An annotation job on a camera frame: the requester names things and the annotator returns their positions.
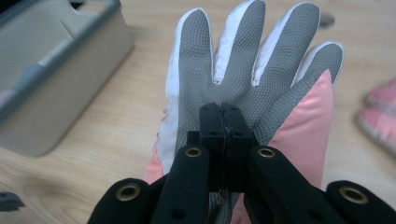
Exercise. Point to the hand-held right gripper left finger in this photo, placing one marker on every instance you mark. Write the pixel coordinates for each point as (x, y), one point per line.
(211, 140)

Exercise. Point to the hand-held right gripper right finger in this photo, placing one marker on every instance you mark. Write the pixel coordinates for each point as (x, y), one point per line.
(246, 146)

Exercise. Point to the pink ski glove grey palm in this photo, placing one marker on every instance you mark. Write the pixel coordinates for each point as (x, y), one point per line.
(236, 68)

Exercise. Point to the clear plastic bin grey rim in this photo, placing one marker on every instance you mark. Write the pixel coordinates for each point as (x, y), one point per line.
(56, 77)

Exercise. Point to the pink ski glove cartoon print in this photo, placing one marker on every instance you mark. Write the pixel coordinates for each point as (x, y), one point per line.
(379, 118)

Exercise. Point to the grey knit glove pink cuff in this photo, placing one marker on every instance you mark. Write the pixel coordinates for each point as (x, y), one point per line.
(9, 201)

